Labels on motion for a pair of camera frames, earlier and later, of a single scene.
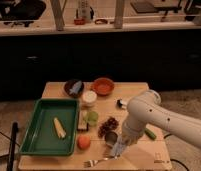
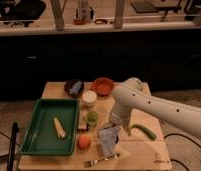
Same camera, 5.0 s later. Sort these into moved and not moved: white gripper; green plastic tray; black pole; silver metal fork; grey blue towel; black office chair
Moved: grey blue towel; white gripper
Not moved: black office chair; green plastic tray; black pole; silver metal fork
